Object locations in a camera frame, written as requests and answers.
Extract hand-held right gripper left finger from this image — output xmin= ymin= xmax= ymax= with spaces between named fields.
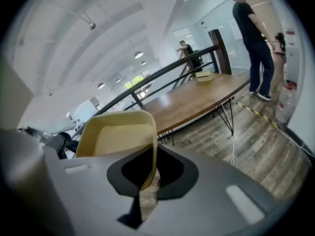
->
xmin=0 ymin=129 xmax=158 ymax=236

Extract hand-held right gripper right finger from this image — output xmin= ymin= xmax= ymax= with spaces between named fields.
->
xmin=141 ymin=143 xmax=295 ymax=236

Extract black office chair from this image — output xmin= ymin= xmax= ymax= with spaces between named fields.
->
xmin=56 ymin=131 xmax=80 ymax=158

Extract yellow black floor tape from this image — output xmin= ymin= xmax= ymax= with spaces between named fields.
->
xmin=231 ymin=99 xmax=280 ymax=129

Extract wooden table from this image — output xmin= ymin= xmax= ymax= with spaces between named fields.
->
xmin=139 ymin=72 xmax=252 ymax=146

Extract large clear water bottle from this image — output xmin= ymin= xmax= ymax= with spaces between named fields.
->
xmin=275 ymin=81 xmax=298 ymax=124

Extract black metal railing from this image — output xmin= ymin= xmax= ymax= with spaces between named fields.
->
xmin=73 ymin=45 xmax=221 ymax=142

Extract white cabinet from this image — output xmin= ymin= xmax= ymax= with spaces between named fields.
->
xmin=284 ymin=28 xmax=300 ymax=83

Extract white cable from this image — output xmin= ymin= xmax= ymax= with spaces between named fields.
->
xmin=220 ymin=101 xmax=237 ymax=166

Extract brown wooden post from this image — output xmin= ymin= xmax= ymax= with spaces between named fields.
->
xmin=208 ymin=29 xmax=232 ymax=76

